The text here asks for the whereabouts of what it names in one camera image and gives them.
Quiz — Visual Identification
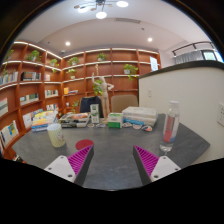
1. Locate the wooden artist mannequin figure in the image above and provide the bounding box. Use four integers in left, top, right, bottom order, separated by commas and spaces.
91, 72, 115, 119

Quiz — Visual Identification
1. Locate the ceiling air vent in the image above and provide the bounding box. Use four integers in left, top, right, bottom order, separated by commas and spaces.
114, 17, 142, 24

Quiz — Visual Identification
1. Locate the white counter with dark top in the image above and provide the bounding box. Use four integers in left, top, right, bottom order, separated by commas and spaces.
137, 59, 224, 164

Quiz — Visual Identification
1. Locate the yellow striped paper cup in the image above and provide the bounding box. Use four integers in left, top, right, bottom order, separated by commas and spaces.
46, 123, 67, 149

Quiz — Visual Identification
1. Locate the stack of colourful books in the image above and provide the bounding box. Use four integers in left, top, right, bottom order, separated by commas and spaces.
30, 109, 60, 133

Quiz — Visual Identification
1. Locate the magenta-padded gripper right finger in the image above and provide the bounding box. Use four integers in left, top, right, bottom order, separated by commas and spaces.
132, 144, 182, 186

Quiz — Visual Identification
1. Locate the white and green box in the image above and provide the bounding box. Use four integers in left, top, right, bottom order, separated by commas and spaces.
107, 112, 124, 129

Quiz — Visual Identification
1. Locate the stack of dark books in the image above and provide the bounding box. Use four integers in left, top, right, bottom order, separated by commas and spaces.
58, 112, 92, 129

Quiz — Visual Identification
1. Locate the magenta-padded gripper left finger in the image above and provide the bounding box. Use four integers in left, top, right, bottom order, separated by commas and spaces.
44, 144, 95, 187

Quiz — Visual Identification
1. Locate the dark blue chair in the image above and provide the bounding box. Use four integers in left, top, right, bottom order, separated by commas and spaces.
79, 96, 104, 118

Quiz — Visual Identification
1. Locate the beige chair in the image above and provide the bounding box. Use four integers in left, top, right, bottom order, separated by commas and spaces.
110, 94, 139, 114

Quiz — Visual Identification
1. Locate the branched ceiling lamp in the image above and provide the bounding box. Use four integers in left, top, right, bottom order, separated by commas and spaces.
73, 0, 130, 20

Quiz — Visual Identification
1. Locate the standing white green card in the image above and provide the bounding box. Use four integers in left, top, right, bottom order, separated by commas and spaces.
89, 103, 101, 125

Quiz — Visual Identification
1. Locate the clear plastic water bottle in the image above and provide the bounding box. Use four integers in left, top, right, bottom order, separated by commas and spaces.
159, 100, 181, 154

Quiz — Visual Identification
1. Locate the white wall socket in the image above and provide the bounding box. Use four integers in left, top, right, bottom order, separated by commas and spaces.
216, 102, 224, 128

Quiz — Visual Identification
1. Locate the grey window curtain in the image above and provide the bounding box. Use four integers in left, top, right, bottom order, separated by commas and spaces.
174, 49, 205, 65

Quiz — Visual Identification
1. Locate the flat round red coaster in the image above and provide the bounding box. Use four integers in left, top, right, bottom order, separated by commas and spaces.
75, 138, 95, 151

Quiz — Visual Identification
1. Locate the wooden shelf unit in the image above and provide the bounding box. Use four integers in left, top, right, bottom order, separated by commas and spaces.
0, 40, 162, 158

